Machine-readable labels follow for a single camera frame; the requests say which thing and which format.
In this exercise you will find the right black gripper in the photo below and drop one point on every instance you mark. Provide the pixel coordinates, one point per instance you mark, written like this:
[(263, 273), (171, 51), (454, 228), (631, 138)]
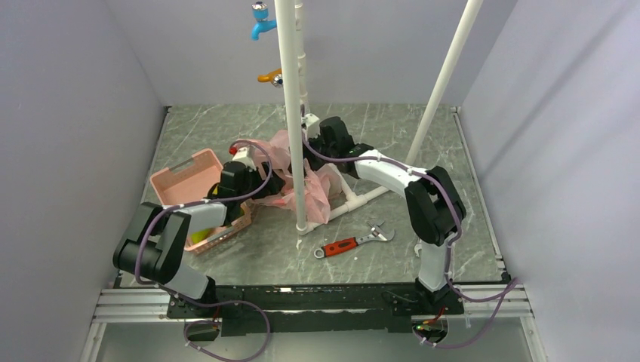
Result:
[(306, 154)]

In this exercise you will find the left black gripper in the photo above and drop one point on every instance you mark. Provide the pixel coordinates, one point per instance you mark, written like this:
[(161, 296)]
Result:
[(273, 186)]

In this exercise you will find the light green fake fruit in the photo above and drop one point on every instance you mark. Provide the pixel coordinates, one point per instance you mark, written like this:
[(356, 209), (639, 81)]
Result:
[(201, 236)]

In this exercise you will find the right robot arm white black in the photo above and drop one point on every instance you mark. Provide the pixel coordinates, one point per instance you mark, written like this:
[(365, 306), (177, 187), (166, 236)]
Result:
[(435, 209)]

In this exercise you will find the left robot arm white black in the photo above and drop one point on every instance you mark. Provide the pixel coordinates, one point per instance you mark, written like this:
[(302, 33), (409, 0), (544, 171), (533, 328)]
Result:
[(151, 248)]

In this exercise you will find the pink plastic basket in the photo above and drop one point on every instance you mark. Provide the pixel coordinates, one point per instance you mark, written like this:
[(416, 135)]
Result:
[(190, 180)]

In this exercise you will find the orange faucet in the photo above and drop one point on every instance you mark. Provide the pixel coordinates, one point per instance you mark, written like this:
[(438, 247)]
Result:
[(274, 78)]

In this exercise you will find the silver open end wrench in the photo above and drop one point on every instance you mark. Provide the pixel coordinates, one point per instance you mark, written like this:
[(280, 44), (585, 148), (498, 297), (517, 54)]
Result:
[(418, 248)]

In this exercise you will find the blue faucet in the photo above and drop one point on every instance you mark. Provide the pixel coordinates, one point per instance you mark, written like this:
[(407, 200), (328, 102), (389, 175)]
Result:
[(260, 11)]

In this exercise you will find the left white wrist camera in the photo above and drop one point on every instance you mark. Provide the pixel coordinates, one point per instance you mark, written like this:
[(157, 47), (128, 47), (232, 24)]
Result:
[(244, 155)]

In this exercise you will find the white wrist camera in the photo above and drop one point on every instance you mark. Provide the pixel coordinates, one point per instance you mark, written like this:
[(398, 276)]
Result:
[(244, 155), (311, 124)]

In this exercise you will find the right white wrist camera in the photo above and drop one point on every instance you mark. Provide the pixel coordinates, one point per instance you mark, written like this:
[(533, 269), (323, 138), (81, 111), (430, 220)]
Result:
[(311, 124)]

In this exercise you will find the red handled adjustable wrench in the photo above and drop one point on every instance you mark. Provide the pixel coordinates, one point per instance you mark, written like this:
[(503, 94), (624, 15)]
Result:
[(376, 233)]

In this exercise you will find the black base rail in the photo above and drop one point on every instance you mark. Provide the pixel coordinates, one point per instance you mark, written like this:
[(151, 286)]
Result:
[(392, 307)]

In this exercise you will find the white PVC pipe frame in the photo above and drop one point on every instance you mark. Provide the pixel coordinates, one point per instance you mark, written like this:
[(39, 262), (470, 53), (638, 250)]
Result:
[(285, 14)]

